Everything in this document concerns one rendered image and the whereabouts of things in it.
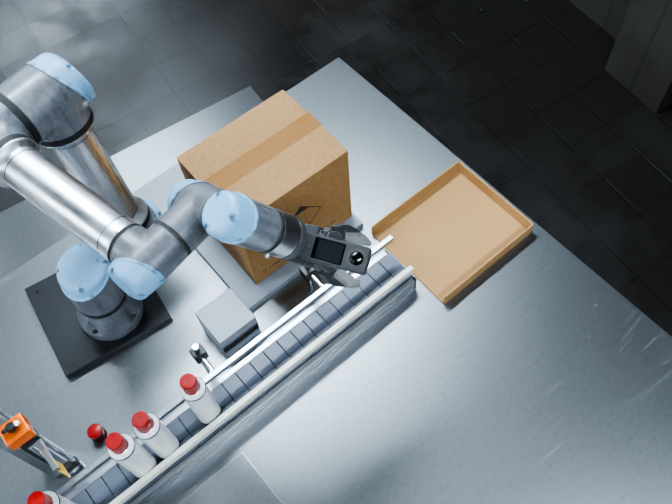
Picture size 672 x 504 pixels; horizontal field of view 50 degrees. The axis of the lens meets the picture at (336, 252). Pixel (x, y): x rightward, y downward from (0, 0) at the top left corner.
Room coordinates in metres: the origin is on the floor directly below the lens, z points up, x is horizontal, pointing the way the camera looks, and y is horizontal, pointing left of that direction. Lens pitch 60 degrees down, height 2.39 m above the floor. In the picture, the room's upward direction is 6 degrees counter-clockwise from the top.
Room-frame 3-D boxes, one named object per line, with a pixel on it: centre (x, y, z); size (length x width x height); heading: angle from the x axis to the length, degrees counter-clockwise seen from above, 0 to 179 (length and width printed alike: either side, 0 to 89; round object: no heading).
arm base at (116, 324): (0.78, 0.54, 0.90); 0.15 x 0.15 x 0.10
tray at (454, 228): (0.91, -0.29, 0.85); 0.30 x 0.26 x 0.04; 125
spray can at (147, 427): (0.43, 0.40, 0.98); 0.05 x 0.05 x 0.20
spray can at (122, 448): (0.39, 0.44, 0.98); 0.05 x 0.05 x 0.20
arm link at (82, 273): (0.78, 0.54, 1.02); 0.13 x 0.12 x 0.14; 137
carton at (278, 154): (0.99, 0.14, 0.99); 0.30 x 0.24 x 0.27; 124
